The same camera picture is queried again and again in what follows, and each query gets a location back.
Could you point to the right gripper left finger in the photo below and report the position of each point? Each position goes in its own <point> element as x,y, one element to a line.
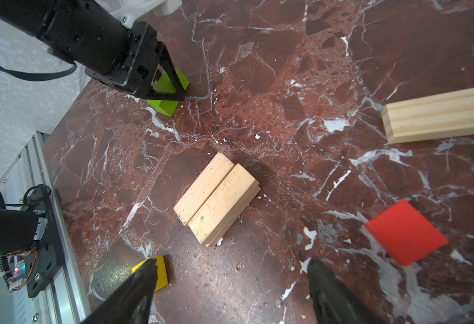
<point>131,301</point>

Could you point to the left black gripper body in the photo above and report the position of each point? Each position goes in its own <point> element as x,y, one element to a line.
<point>124,59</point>

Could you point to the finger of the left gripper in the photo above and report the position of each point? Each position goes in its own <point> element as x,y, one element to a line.
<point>162,65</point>

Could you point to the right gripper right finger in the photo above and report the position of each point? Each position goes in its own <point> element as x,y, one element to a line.
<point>333,302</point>

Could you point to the green wooden block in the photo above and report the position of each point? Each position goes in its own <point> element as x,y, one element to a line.
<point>168,97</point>

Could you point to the yellow window block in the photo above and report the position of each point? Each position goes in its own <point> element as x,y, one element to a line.
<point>162,278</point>

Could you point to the red wooden cube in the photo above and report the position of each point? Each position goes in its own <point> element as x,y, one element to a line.
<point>405,234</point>

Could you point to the plain wooden block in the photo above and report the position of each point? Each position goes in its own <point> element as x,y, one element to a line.
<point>224,206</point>
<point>202,188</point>

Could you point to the grooved wooden block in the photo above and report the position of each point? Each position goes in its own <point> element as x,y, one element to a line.
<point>427,118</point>

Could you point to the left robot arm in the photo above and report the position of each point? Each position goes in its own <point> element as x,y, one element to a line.
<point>27,16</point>

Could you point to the aluminium mounting rail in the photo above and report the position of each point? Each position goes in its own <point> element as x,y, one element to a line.
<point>54,292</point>

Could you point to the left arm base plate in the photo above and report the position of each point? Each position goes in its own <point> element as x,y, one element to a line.
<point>38,243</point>

